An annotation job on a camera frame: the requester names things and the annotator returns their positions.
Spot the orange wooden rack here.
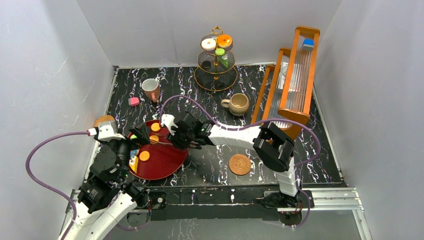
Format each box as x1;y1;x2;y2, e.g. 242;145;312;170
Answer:
251;26;321;125

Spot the blue white donut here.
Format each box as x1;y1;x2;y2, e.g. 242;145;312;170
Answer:
130;149;139;158

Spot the yellow biscuit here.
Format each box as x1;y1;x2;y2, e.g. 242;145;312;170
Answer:
150;122;162;133
149;135;160;144
138;150;151;162

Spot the blue eraser block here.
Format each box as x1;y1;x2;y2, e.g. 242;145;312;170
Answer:
301;38;315;51

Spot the red round tray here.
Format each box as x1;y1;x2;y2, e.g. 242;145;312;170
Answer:
129;120;189;181

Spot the pink mug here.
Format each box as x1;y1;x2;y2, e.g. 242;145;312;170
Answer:
141;78;161;103

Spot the green triangular cake slice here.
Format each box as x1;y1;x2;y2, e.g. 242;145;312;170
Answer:
218;54;229;68

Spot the woven coaster left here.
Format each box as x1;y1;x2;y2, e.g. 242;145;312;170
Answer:
93;115;115;128

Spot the three-tier glass cake stand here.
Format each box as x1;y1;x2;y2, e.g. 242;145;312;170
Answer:
194;26;238;92

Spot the yellow layered cake slice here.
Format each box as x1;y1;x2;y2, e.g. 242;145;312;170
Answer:
129;155;139;174

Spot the beige mug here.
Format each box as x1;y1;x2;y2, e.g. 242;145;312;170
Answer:
220;93;250;117

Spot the green macaron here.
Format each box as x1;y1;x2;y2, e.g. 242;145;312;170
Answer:
214;48;226;56

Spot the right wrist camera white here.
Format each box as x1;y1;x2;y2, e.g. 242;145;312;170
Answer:
160;114;178;136

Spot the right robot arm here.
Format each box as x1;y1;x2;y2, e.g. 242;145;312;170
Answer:
160;112;302;207

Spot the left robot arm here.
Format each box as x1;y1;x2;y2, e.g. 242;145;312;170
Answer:
59;121;152;240

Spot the black sandwich cookie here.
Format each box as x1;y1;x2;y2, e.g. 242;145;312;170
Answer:
201;60;212;69

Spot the pink grey eraser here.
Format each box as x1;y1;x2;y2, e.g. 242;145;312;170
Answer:
128;97;140;107

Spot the woven coaster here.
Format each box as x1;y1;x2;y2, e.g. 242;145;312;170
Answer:
93;115;115;128
228;154;252;176

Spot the orange donut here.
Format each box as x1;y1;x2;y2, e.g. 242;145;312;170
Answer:
216;34;233;49

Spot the woven coaster front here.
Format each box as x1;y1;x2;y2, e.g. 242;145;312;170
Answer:
228;154;252;176

